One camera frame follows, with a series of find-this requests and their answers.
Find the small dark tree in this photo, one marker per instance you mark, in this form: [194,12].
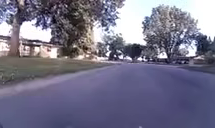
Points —
[133,51]

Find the grey asphalt road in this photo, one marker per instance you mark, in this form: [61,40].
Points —
[128,96]

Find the dense dark leafy tree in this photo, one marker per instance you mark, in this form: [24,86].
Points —
[71,26]

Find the broad leafy tree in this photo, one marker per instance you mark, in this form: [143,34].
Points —
[168,28]

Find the low pale house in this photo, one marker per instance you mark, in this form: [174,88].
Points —
[35,50]

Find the pale concrete kerb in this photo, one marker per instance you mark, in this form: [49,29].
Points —
[35,83]

